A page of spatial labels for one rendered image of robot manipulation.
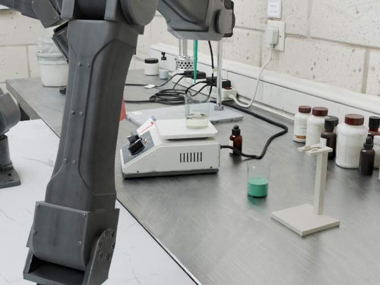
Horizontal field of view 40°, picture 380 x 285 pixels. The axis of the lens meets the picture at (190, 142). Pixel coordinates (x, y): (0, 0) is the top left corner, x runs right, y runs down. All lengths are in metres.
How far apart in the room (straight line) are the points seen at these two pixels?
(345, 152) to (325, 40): 0.42
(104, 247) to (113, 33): 0.22
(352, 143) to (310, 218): 0.30
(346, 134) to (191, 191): 0.36
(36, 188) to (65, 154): 0.50
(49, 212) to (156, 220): 0.35
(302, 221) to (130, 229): 0.28
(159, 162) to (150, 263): 0.34
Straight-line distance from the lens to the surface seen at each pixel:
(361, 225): 0.91
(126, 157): 1.08
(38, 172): 1.13
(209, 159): 1.07
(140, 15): 0.56
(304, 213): 0.91
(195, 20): 0.74
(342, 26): 1.42
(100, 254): 0.56
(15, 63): 3.42
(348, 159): 1.15
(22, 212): 0.95
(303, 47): 1.53
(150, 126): 1.33
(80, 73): 0.55
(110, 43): 0.54
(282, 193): 1.00
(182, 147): 1.05
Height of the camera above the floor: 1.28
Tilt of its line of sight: 17 degrees down
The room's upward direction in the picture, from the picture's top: straight up
